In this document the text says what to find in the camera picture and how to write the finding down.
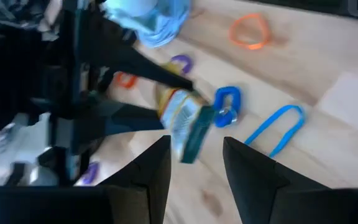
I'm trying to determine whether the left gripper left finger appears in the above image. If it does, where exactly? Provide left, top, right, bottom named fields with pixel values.
left=0, top=134, right=172, bottom=224

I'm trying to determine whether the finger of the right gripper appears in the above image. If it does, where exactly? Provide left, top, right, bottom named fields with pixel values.
left=79, top=12, right=195, bottom=92
left=97, top=101, right=165, bottom=137

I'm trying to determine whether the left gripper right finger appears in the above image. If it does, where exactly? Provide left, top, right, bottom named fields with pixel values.
left=222, top=136, right=358, bottom=224

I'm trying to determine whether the purple spiral coil keychain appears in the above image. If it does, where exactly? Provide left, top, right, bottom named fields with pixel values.
left=170, top=54, right=194, bottom=75
left=81, top=161, right=100, bottom=185

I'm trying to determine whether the yellow green crayon box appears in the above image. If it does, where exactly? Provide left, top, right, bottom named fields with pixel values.
left=155, top=87, right=216, bottom=165

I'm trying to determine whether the blue silicone wristband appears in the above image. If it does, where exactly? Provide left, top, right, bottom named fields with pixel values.
left=244, top=105, right=306, bottom=159

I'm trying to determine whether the orange rubber band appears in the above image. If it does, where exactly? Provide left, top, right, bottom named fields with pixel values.
left=228, top=12, right=272, bottom=50

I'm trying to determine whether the orange spiral coil keychain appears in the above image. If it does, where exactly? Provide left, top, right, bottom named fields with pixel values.
left=114, top=71, right=139, bottom=90

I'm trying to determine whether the white cylindrical camera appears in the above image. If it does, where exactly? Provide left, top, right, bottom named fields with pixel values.
left=103, top=0, right=192, bottom=48

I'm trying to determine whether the blue spiral coil keychain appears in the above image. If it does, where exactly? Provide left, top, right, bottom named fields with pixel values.
left=212, top=85, right=243, bottom=129

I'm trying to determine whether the black metal table frame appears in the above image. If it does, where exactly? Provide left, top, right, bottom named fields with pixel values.
left=250, top=0, right=358, bottom=22

